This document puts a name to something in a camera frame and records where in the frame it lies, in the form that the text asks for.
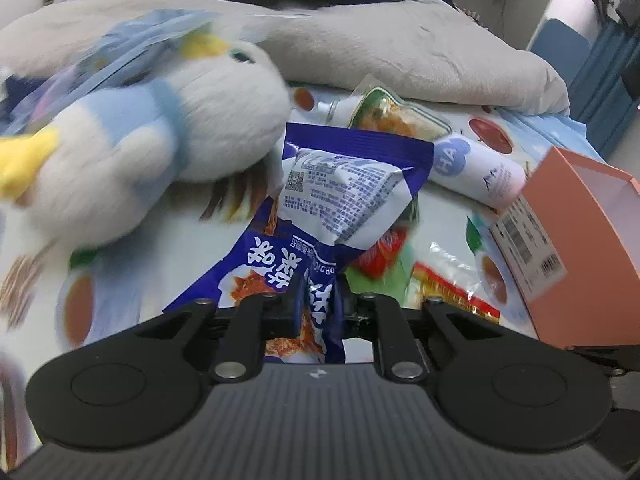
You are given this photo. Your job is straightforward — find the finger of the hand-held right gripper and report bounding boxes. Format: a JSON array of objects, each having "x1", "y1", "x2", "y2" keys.
[{"x1": 565, "y1": 344, "x2": 640, "y2": 378}]

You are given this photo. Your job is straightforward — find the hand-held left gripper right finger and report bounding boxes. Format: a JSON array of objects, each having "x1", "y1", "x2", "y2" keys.
[{"x1": 333, "y1": 274, "x2": 503, "y2": 383}]

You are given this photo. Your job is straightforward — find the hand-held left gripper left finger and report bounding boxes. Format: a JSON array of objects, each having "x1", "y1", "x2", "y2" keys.
[{"x1": 134, "y1": 270, "x2": 307, "y2": 384}]

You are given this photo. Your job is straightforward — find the red yellow edged snack packet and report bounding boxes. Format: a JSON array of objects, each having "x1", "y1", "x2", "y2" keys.
[{"x1": 412, "y1": 260, "x2": 502, "y2": 322}]

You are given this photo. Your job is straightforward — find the pink cardboard box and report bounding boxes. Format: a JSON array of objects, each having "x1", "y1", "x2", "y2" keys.
[{"x1": 487, "y1": 146, "x2": 640, "y2": 352}]

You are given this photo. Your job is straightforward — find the green edged snack packet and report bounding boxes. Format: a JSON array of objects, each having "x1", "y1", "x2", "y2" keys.
[{"x1": 347, "y1": 74, "x2": 453, "y2": 142}]

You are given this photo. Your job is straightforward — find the white spray bottle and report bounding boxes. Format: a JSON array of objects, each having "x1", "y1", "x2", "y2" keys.
[{"x1": 315, "y1": 96, "x2": 527, "y2": 209}]

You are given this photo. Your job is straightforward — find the white blue plush duck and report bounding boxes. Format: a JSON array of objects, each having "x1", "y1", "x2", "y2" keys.
[{"x1": 0, "y1": 30, "x2": 293, "y2": 251}]

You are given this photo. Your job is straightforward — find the blue star bed sheet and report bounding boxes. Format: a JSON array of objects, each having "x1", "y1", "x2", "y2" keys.
[{"x1": 480, "y1": 105, "x2": 608, "y2": 166}]

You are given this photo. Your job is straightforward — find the grey duvet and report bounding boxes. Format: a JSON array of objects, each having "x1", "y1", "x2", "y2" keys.
[{"x1": 0, "y1": 0, "x2": 571, "y2": 116}]

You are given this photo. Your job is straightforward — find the blue curtain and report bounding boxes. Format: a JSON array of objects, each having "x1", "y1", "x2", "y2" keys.
[{"x1": 565, "y1": 20, "x2": 640, "y2": 161}]

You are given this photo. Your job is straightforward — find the crumpled blue plastic bag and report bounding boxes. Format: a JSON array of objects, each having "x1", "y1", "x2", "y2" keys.
[{"x1": 0, "y1": 7, "x2": 316, "y2": 126}]

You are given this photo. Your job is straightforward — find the blue chair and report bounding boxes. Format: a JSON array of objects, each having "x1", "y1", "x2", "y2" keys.
[{"x1": 530, "y1": 17, "x2": 593, "y2": 81}]

